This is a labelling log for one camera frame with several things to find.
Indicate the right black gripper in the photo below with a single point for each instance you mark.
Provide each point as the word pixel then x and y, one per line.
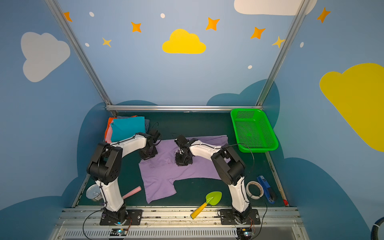
pixel 183 159

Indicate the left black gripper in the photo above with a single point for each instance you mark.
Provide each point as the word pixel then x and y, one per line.
pixel 148 152

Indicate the purple t shirt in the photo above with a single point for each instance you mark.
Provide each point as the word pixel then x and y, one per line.
pixel 160 172

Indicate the green plastic perforated basket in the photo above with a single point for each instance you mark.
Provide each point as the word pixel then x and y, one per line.
pixel 253 131

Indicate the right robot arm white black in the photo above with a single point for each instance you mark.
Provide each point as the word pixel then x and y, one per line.
pixel 229 166

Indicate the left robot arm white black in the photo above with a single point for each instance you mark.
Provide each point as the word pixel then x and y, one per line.
pixel 105 167

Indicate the teal folded t shirt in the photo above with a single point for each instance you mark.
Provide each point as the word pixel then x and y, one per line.
pixel 127 128

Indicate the pink folded t shirt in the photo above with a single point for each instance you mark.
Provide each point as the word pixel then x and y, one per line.
pixel 108 134

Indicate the green yellow toy shovel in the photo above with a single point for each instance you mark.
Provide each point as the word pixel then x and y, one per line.
pixel 212 199

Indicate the orange folded t shirt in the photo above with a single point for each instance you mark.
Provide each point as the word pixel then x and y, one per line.
pixel 109 121

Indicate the white tape roll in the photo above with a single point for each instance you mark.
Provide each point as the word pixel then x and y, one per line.
pixel 250 194

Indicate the left circuit board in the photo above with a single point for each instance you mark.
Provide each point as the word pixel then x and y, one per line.
pixel 118 232

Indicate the circuit board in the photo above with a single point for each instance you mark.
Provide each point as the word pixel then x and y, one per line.
pixel 118 232
pixel 244 234

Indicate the blue stapler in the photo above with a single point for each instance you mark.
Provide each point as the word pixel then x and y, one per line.
pixel 268 191

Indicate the right circuit board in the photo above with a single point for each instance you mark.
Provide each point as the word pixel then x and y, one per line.
pixel 244 234

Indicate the aluminium frame back bar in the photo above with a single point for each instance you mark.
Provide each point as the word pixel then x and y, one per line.
pixel 155 108

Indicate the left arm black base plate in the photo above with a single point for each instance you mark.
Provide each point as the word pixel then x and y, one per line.
pixel 133 217

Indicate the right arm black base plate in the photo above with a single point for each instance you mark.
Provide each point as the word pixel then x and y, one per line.
pixel 227 217

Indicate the aluminium front rail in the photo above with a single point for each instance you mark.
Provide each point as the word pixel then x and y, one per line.
pixel 175 223

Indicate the aluminium frame left post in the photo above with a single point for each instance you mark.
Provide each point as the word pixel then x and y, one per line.
pixel 59 15

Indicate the aluminium frame post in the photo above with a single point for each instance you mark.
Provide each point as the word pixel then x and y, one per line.
pixel 290 37
pixel 59 15

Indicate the aluminium frame right post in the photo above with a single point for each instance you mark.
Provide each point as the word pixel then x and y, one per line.
pixel 290 37

